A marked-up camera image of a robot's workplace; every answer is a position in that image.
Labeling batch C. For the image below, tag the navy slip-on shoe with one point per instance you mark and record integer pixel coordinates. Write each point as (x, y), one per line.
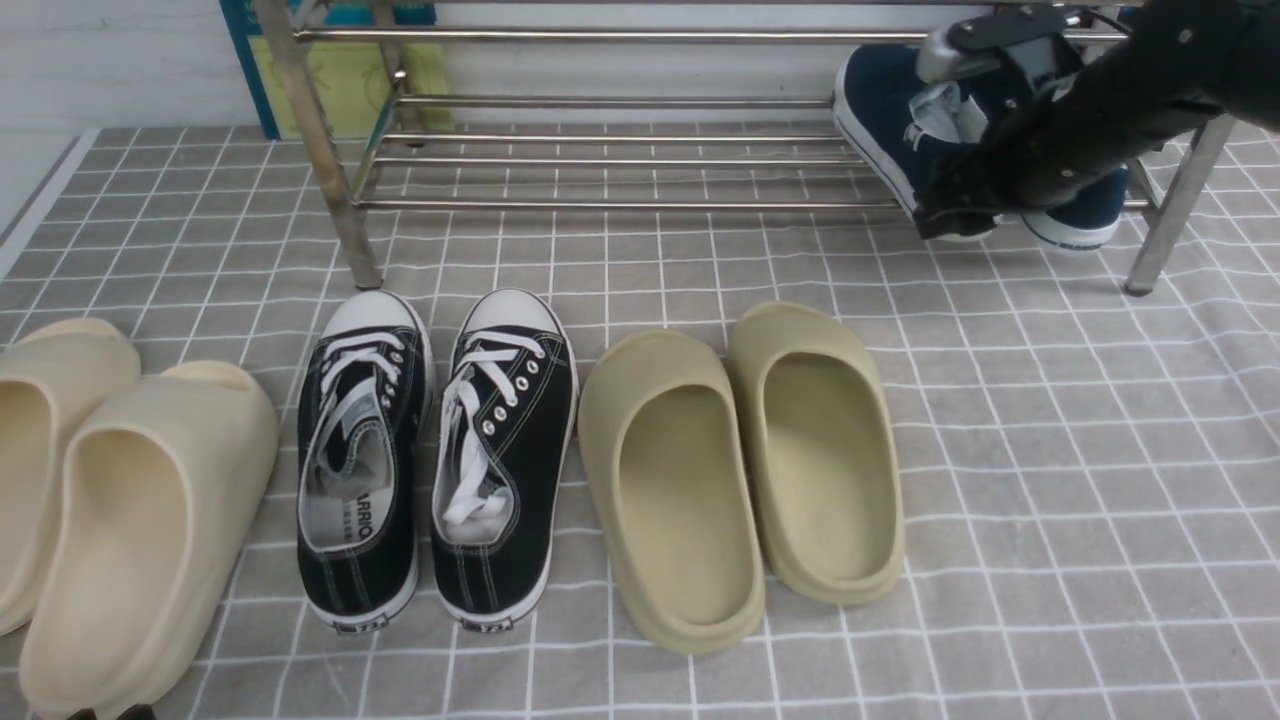
(1086, 223)
(900, 126)

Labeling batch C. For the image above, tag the black canvas sneaker right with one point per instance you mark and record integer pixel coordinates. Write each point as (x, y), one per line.
(506, 421)

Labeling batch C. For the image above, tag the cream slipper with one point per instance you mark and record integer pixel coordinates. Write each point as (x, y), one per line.
(51, 380)
(159, 489)

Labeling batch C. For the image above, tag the grey checked tablecloth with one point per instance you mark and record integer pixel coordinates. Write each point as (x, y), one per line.
(1090, 480)

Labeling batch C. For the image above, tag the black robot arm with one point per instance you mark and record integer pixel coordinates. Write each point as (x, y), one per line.
(1181, 65)

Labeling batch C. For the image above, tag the black canvas sneaker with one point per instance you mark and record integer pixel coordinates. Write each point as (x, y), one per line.
(368, 389)
(506, 421)

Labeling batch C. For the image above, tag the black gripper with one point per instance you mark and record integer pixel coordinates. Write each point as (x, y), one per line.
(967, 170)

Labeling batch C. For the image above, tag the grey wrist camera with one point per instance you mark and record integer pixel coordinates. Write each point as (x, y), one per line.
(1027, 46)

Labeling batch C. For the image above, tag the olive green slipper left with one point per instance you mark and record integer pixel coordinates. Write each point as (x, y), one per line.
(660, 448)

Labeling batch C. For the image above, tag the blue and yellow book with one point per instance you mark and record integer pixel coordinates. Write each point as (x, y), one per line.
(351, 80)

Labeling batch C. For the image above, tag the olive green slipper right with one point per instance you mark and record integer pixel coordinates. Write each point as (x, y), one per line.
(823, 465)

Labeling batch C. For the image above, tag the olive green slipper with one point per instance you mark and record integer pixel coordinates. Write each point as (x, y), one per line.
(823, 465)
(660, 448)

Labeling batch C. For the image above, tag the cream slipper far left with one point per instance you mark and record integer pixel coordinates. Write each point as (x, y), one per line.
(51, 380)

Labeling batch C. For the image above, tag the black canvas sneaker left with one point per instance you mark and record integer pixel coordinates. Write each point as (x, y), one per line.
(368, 389)

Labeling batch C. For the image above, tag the metal shoe rack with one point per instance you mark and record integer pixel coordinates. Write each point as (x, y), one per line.
(347, 171)

